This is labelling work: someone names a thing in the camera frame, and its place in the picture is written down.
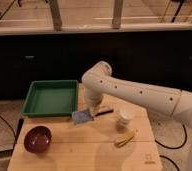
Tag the green plastic tray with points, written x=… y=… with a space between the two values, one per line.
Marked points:
x=51 y=98

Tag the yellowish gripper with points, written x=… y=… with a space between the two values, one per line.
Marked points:
x=94 y=108

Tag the translucent plastic cup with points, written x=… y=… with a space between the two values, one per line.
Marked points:
x=124 y=118

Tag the dark block with tan top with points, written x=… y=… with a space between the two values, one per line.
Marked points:
x=104 y=110

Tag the yellow banana peel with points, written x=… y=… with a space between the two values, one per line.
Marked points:
x=125 y=138

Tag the blue sponge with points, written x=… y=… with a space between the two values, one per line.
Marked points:
x=80 y=117

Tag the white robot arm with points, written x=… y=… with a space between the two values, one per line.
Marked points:
x=172 y=102

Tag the dark red bowl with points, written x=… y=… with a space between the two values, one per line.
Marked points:
x=38 y=139

